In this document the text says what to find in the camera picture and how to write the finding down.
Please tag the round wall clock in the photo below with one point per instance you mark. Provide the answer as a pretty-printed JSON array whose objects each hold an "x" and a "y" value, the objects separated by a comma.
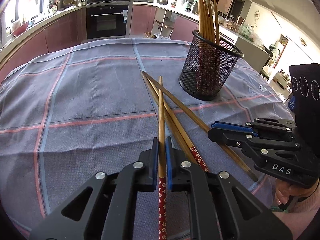
[{"x": 256, "y": 15}]

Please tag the woven basket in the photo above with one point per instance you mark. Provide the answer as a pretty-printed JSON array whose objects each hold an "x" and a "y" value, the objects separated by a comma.
[{"x": 68, "y": 2}]

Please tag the person's right hand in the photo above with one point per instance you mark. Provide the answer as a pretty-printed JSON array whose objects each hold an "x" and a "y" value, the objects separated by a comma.
[{"x": 282, "y": 195}]

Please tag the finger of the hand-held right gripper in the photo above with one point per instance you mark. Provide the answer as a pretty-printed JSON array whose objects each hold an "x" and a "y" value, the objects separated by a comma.
[
  {"x": 225, "y": 137},
  {"x": 232, "y": 126}
]

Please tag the bunch of wooden chopsticks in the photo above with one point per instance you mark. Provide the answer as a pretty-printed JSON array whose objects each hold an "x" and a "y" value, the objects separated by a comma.
[{"x": 207, "y": 17}]

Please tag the pink bowl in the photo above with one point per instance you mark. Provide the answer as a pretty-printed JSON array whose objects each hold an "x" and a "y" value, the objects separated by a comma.
[{"x": 20, "y": 30}]

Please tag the white kitchen countertop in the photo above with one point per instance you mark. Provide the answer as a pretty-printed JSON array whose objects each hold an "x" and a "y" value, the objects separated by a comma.
[{"x": 252, "y": 52}]

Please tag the black mesh utensil holder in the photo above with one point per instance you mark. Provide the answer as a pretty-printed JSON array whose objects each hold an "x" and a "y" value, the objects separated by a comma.
[{"x": 210, "y": 75}]

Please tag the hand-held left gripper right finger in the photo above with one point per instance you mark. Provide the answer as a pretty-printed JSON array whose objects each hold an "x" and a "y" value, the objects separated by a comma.
[{"x": 175, "y": 170}]

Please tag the plastic bag of greens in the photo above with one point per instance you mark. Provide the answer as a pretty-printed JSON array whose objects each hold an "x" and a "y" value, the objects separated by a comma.
[{"x": 250, "y": 31}]

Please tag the kitchen window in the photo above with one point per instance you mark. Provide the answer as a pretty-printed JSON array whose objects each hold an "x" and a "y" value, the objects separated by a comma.
[{"x": 27, "y": 2}]

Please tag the blue plaid tablecloth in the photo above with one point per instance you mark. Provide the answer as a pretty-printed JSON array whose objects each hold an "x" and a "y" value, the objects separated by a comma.
[{"x": 87, "y": 105}]

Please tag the pink kitchen base cabinets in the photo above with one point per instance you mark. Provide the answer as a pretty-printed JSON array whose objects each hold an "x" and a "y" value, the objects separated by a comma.
[
  {"x": 142, "y": 20},
  {"x": 57, "y": 30}
]

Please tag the clear plastic egg box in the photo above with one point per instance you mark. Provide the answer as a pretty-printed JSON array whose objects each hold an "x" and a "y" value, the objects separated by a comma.
[{"x": 232, "y": 25}]

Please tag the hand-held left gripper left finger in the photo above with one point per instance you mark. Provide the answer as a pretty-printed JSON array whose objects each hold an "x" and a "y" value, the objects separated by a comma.
[{"x": 150, "y": 170}]

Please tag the framed wall picture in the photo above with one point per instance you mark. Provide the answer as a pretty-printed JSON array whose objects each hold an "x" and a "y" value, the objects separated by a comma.
[{"x": 225, "y": 3}]

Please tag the black integrated stove oven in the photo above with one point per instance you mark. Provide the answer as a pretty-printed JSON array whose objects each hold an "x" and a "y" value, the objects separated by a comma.
[{"x": 107, "y": 22}]

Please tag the person's right forearm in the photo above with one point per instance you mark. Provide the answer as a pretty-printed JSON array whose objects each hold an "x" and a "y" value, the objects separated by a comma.
[{"x": 308, "y": 201}]

